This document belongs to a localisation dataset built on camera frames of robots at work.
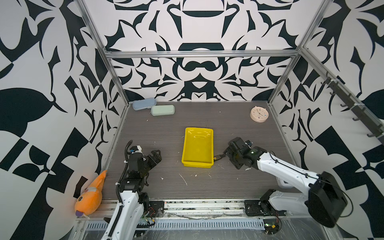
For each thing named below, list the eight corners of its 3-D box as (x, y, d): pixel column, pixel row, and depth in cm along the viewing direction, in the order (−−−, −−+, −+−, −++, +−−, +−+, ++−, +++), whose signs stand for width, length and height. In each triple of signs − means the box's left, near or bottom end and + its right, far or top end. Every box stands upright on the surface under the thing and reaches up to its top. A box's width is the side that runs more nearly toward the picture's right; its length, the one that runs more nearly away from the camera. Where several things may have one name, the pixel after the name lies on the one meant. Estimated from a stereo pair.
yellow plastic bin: (182, 168, 90) (181, 163, 84) (184, 132, 106) (183, 126, 100) (215, 168, 90) (216, 163, 84) (211, 132, 106) (212, 126, 100)
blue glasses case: (133, 110, 115) (132, 108, 113) (133, 102, 121) (132, 100, 119) (156, 106, 118) (156, 104, 116) (155, 99, 123) (155, 97, 122)
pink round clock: (251, 123, 111) (253, 119, 108) (247, 110, 119) (249, 106, 116) (268, 123, 111) (271, 119, 108) (263, 110, 119) (265, 106, 116)
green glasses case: (150, 115, 114) (149, 112, 111) (152, 107, 120) (151, 103, 117) (174, 115, 114) (174, 112, 111) (175, 107, 120) (175, 103, 117)
